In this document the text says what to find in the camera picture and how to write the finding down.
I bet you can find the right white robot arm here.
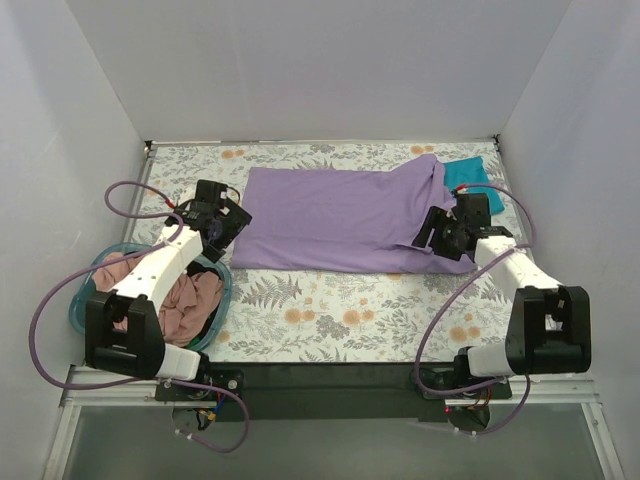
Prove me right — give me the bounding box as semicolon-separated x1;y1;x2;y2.
413;193;592;398

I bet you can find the green garment in basket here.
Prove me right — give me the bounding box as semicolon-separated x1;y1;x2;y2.
187;335;212;351

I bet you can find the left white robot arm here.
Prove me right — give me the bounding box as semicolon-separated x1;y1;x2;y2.
85;180;251;400

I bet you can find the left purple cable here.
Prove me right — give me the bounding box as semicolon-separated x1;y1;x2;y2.
28;180;250;454

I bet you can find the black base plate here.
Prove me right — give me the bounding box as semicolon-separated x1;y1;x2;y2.
154;360;513;422

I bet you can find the aluminium frame rail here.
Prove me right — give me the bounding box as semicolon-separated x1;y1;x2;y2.
45;367;629;479

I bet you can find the teal plastic basket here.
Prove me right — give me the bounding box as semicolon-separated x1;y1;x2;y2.
69;256;232;342

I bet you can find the pink t shirt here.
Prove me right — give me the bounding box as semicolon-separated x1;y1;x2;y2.
92;256;224;347

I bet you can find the purple t shirt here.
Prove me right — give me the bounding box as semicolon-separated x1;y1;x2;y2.
231;154;476;275

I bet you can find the folded teal t shirt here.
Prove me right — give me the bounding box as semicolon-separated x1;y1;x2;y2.
444;156;505;215

